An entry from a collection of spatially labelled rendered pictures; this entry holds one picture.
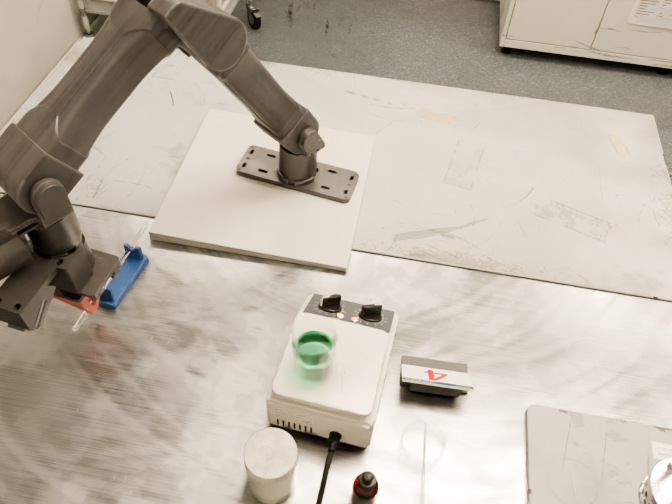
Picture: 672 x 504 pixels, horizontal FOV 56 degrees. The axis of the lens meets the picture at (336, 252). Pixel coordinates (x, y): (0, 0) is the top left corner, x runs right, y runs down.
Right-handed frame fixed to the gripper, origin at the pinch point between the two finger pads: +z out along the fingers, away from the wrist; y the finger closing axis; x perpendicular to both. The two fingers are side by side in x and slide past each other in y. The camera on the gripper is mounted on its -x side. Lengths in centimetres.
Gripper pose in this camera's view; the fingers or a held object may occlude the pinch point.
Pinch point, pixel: (90, 306)
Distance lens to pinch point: 92.8
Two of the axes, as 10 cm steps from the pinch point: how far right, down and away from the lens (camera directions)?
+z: -0.3, 6.3, 7.8
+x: 3.1, -7.3, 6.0
